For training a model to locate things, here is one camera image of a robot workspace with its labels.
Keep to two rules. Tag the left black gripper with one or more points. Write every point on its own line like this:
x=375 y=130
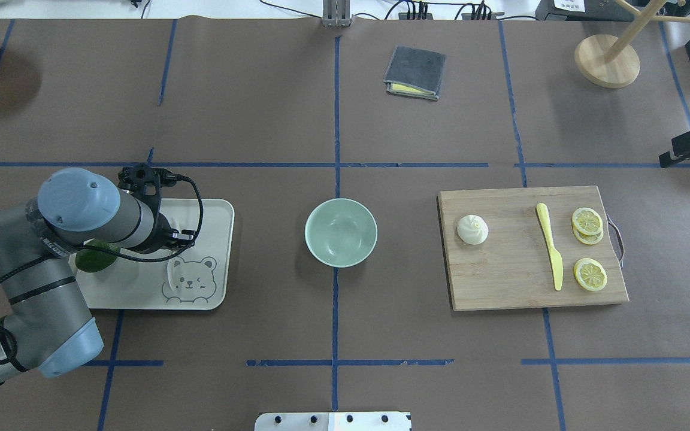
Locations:
x=160 y=232

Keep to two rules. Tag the white ceramic spoon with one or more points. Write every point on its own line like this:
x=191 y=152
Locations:
x=171 y=276

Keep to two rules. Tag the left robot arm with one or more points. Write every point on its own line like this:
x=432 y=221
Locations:
x=45 y=322

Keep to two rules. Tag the light green bowl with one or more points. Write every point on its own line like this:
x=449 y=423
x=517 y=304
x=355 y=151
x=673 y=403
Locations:
x=341 y=233

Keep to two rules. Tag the cream bear tray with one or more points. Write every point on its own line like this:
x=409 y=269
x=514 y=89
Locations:
x=201 y=276

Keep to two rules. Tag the green avocado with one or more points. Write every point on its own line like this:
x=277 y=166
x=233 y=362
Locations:
x=92 y=261

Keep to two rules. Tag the wooden mug tree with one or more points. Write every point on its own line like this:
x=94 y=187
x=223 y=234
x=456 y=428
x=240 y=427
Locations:
x=609 y=61

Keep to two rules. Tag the lemon slice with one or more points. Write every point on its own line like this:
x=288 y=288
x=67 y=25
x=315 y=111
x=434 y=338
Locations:
x=590 y=275
x=588 y=239
x=587 y=221

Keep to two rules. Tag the yellow plastic knife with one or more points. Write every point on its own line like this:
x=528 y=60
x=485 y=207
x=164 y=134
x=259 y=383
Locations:
x=555 y=258

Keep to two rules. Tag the wooden cutting board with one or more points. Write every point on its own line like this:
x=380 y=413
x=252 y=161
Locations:
x=511 y=269

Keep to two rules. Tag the grey folded cloth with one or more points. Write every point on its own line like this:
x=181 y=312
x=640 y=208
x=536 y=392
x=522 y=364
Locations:
x=415 y=72

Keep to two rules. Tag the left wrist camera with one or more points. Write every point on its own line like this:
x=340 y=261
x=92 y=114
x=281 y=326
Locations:
x=143 y=180

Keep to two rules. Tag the aluminium frame post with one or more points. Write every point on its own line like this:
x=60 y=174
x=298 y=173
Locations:
x=336 y=13

